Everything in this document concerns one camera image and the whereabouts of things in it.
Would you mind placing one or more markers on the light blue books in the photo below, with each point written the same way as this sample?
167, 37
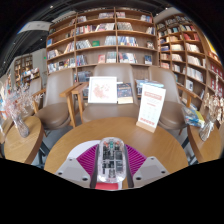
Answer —
141, 83

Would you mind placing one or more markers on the transparent computer mouse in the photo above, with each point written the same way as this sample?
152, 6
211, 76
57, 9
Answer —
111, 156

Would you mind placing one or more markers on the wooden side table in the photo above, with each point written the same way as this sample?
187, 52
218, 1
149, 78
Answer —
206, 148
25, 146

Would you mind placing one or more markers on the white mouse pad, red wrist rest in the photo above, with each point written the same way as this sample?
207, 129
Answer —
79, 147

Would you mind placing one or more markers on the wide wooden bookshelf unit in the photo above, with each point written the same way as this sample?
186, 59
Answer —
100, 36

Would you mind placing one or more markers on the beige leather armchair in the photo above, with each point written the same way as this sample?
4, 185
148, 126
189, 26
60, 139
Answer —
56, 90
163, 75

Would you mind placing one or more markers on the white hanging ceiling sign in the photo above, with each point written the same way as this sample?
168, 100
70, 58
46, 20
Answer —
35, 26

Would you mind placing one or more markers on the dark cover book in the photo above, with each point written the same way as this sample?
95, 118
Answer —
125, 93

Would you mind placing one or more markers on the stack of colourful books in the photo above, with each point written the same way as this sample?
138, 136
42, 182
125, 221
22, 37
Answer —
193, 117

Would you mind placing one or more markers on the white framed floral picture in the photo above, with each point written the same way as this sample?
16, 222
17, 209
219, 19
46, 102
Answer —
102, 90

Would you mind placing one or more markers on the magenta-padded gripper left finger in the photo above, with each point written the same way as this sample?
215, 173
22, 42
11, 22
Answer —
87, 160

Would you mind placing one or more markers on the glass vase with dried flowers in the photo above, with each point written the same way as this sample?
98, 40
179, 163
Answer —
206, 130
21, 128

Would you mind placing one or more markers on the beige armchair with wooden arms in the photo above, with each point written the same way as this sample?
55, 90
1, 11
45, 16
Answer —
110, 70

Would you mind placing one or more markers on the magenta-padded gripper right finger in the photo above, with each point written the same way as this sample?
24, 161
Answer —
136, 160

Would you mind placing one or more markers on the white sign on wooden base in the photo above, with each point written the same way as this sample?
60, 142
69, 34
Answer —
151, 103

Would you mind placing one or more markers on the distant wooden bookshelf unit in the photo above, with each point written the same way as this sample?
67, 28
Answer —
25, 68

